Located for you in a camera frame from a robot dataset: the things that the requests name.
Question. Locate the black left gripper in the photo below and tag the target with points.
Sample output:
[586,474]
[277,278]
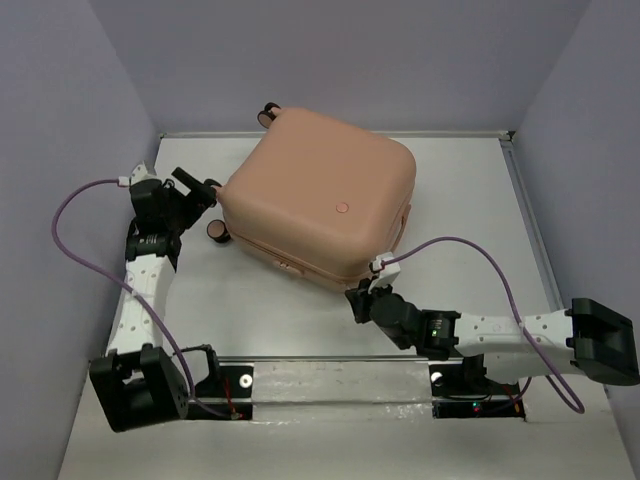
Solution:
[203,196]

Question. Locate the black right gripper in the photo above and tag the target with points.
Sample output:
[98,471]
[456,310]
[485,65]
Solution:
[358,299]

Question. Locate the pink hard-shell suitcase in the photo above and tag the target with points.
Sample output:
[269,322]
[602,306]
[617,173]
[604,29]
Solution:
[317,198]

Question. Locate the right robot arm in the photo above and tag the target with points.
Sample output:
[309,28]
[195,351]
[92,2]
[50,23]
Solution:
[587,339]

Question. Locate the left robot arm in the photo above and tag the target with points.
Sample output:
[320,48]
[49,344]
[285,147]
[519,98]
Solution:
[143,378]

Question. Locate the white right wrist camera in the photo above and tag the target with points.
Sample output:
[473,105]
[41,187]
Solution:
[385,270]

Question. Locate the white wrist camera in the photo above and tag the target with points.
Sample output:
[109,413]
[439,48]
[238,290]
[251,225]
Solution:
[385,270]
[142,172]

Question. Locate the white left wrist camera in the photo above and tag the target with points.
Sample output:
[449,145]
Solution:
[142,172]

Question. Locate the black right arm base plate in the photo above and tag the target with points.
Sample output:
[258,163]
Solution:
[460,390]

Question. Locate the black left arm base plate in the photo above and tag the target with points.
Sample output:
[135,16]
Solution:
[230,394]

